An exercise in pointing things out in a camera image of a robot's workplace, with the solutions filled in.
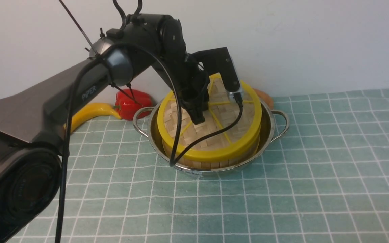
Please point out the stainless steel pot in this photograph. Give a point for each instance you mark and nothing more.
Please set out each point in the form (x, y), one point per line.
(267, 136)

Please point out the red bell pepper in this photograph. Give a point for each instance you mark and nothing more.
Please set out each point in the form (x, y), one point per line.
(128, 104)

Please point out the yellow woven bamboo steamer lid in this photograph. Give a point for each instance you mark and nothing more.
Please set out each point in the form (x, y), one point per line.
(221, 113)

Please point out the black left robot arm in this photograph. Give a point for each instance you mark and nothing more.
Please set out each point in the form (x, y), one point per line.
(33, 122)

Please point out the yellow plastic banana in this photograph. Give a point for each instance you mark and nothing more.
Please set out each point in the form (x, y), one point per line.
(91, 111)

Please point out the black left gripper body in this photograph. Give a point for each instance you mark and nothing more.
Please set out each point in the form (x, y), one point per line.
(184, 74)

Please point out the yellow bamboo steamer basket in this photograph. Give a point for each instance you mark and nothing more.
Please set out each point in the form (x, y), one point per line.
(214, 163)

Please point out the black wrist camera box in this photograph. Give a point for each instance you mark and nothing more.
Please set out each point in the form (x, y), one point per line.
(219, 60)

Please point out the green checkered tablecloth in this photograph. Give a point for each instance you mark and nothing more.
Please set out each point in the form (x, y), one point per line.
(325, 181)

